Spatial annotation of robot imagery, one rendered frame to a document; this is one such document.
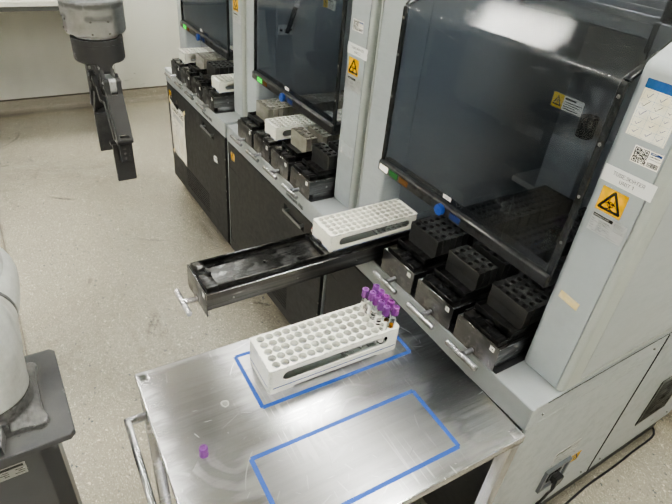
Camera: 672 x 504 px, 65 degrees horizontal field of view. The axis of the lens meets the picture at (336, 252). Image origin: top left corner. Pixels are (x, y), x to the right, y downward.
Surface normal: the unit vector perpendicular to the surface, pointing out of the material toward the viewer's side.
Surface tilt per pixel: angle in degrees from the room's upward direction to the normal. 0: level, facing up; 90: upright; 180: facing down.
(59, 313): 0
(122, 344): 0
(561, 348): 90
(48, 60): 90
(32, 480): 90
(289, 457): 0
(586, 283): 90
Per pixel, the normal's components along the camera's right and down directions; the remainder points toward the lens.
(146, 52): 0.53, 0.52
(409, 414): 0.09, -0.82
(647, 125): -0.85, 0.24
